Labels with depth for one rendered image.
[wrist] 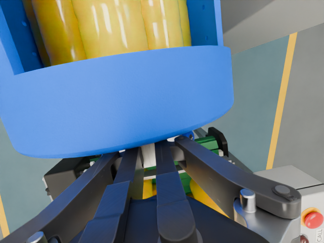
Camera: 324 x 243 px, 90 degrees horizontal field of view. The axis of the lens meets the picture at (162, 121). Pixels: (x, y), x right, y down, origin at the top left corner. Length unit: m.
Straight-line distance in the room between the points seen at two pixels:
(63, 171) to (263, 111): 1.55
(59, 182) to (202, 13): 0.44
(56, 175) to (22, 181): 1.49
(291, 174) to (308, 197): 0.07
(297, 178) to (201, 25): 0.37
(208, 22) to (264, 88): 1.41
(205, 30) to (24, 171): 1.78
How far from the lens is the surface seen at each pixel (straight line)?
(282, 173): 0.48
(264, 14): 0.70
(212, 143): 0.52
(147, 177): 0.43
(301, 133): 1.99
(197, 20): 0.32
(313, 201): 0.45
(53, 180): 0.46
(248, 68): 1.57
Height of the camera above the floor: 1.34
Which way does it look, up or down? 76 degrees down
